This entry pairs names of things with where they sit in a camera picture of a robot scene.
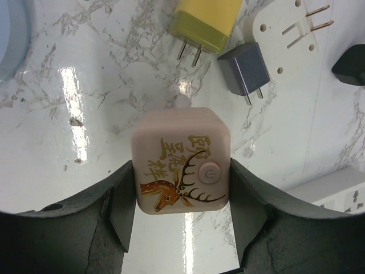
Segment light blue round socket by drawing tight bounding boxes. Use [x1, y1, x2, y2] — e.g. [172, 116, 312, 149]
[1, 0, 31, 83]

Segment grey cube charger plug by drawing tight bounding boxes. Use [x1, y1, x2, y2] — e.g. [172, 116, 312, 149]
[217, 42, 270, 106]

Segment yellow cube charger plug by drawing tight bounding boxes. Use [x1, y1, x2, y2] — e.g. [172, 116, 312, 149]
[168, 0, 242, 67]

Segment white USB power strip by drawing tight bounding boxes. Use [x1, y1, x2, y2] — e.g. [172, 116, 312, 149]
[286, 167, 364, 214]

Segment white plug adapter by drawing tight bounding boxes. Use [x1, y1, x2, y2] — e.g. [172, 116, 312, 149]
[244, 0, 365, 83]

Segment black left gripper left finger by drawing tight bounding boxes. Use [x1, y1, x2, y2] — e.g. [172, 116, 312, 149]
[1, 162, 136, 273]

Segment pink deer cube plug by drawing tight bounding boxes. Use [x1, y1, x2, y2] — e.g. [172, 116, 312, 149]
[131, 107, 231, 215]

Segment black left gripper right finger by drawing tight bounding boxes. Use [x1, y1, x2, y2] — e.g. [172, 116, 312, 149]
[229, 160, 364, 273]

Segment black three-pin plug adapter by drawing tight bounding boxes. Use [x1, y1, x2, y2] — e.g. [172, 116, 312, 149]
[331, 44, 365, 86]

